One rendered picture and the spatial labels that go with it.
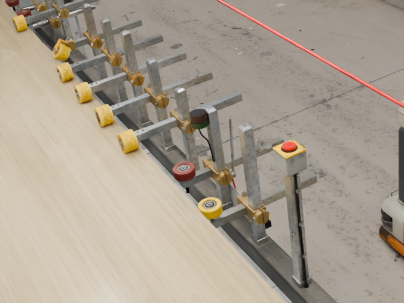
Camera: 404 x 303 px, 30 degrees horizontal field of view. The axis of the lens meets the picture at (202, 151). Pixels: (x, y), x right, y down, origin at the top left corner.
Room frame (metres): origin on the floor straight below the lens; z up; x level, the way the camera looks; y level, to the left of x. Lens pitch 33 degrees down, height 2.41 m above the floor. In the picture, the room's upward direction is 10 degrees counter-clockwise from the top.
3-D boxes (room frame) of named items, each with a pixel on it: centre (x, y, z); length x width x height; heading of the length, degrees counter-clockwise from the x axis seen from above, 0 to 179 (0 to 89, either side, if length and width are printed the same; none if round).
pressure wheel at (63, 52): (3.39, 0.59, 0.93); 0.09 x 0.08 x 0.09; 112
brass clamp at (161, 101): (2.74, 0.15, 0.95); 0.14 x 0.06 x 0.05; 22
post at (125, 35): (2.95, 0.23, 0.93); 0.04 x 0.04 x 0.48; 22
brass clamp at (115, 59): (3.21, 0.34, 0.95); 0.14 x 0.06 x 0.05; 22
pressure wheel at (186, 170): (2.25, 0.08, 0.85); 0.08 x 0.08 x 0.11
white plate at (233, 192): (2.24, -0.09, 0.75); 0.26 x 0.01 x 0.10; 22
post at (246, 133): (2.03, -0.15, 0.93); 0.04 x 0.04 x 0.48; 22
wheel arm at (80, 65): (3.23, 0.33, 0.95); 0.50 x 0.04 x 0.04; 112
